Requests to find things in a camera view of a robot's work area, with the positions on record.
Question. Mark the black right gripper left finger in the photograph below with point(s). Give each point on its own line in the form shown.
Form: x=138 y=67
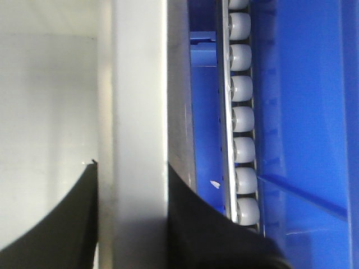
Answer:
x=67 y=236

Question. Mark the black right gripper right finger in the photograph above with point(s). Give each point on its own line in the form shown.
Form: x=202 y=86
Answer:
x=201 y=237

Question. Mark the white plastic tote bin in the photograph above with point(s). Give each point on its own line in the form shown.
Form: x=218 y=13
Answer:
x=96 y=81

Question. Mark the blue bin lower right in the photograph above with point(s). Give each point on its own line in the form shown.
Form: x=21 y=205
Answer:
x=206 y=116

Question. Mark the blue bin right shelf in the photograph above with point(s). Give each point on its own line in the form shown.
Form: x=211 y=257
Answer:
x=305 y=72

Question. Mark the right white roller track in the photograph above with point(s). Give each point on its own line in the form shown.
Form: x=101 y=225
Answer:
x=237 y=116

